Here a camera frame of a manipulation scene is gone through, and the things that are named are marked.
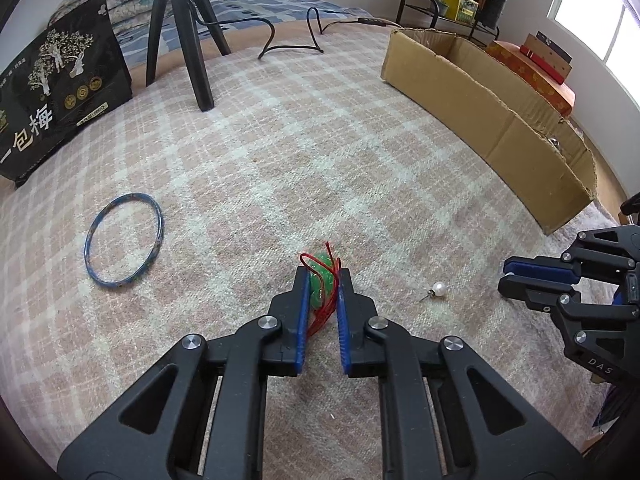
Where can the pink plaid blanket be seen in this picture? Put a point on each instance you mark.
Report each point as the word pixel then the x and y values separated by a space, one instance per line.
pixel 300 170

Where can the black tripod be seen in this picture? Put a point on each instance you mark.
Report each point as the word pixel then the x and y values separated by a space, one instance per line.
pixel 195 60

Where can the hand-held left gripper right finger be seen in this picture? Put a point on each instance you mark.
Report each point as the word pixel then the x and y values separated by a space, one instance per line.
pixel 342 325

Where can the pearl earring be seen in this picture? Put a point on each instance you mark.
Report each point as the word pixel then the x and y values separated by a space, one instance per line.
pixel 439 288

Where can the blue bangle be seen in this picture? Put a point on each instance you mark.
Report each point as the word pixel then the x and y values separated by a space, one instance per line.
pixel 88 250

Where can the tan box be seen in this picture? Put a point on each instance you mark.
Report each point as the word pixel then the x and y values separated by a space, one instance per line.
pixel 550 62

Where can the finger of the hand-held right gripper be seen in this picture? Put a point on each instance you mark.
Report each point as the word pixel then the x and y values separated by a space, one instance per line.
pixel 530 295
pixel 540 267

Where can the orange box with books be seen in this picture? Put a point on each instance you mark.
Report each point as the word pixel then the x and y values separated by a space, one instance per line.
pixel 525 75

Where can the yellow box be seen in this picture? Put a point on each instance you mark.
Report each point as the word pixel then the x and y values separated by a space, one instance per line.
pixel 460 5

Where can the red flat box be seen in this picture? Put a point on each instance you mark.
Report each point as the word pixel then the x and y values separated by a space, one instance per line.
pixel 542 67

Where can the black printed bag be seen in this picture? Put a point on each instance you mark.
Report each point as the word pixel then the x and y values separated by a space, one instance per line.
pixel 60 90

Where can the dark flat box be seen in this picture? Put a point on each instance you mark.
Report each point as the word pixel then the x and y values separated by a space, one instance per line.
pixel 552 47

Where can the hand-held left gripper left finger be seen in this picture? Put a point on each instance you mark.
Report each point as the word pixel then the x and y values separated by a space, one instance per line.
pixel 301 320

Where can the cardboard box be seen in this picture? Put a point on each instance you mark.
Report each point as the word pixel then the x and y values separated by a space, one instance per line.
pixel 475 105

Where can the small plant pot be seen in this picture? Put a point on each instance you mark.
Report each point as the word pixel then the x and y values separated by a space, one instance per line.
pixel 442 6

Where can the window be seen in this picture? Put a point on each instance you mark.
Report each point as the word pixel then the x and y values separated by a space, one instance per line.
pixel 590 5

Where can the blue patterned bedsheet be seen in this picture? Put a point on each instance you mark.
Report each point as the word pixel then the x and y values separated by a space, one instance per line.
pixel 260 2

